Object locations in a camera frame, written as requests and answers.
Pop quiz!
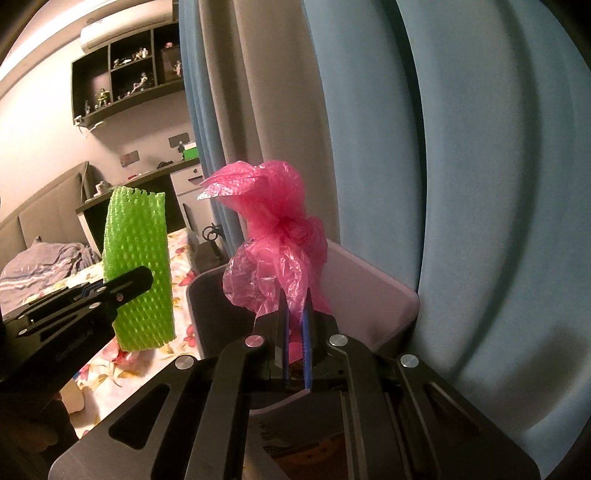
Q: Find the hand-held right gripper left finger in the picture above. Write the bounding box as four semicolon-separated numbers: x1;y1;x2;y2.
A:
48;295;291;480

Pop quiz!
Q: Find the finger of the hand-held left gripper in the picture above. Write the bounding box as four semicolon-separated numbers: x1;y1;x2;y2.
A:
23;282;108;309
0;267;154;340

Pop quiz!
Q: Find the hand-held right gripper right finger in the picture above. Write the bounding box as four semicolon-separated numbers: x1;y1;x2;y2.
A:
302;291;541;480

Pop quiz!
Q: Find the green foam fruit net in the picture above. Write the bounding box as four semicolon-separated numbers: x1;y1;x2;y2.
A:
102;186;177;352

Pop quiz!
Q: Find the grey plastic bin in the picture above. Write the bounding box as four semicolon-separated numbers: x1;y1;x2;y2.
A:
186;239;420;416

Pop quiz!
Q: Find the pink plastic bag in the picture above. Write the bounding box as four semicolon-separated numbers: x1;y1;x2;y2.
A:
198;160;333;319

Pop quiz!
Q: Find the grey purple blanket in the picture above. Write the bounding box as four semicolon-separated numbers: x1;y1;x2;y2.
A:
0;237;100;319

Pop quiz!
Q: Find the grey padded headboard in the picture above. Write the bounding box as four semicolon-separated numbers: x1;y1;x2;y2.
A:
0;161;90;273

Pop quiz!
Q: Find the small black object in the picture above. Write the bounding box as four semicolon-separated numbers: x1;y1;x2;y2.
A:
202;223;223;260

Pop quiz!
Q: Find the dark desk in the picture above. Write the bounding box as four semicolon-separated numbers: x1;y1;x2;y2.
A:
76;159;201;252

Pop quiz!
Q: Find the white cabinet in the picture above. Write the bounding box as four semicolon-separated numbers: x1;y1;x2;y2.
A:
171;164;218;241

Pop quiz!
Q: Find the row of small figurines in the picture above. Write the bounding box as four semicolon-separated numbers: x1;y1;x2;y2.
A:
83;41;184;116

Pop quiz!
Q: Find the blue curtain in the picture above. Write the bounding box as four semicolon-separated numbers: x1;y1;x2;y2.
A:
178;0;232;259
300;0;591;480

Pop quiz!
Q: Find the beige curtain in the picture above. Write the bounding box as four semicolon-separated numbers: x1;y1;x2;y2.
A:
198;0;342;278

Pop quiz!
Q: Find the white air conditioner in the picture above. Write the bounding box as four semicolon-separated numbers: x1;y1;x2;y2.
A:
79;8;178;51

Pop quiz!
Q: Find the dark wall shelf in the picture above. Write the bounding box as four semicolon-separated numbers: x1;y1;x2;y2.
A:
71;23;185;131

